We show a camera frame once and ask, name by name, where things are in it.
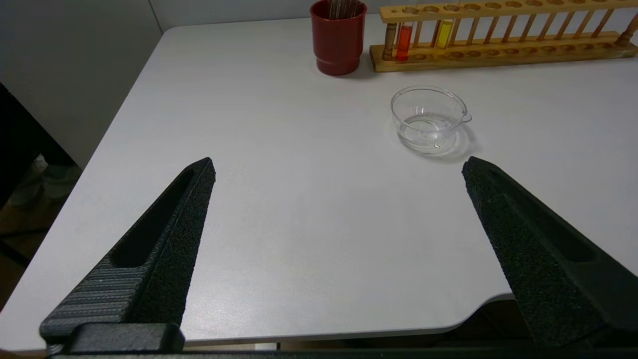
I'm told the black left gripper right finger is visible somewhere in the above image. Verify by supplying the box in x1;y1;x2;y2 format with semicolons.
462;156;638;347

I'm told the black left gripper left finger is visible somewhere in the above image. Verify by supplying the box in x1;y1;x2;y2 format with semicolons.
40;158;216;350

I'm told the test tube with yellow pigment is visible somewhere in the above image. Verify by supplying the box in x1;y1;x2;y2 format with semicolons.
436;18;454;50

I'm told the test tube with red pigment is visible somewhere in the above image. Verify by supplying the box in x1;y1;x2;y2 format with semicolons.
396;14;414;62

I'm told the wooden test tube rack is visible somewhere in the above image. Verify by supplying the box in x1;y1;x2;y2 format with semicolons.
370;0;638;73

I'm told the pale shoe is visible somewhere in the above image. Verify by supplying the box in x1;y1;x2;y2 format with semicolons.
42;165;83;200
9;155;49;207

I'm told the clear glass bowl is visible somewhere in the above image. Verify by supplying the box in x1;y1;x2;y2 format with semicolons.
390;86;473;154

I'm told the red plastic cup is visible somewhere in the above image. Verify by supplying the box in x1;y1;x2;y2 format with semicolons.
310;0;368;76

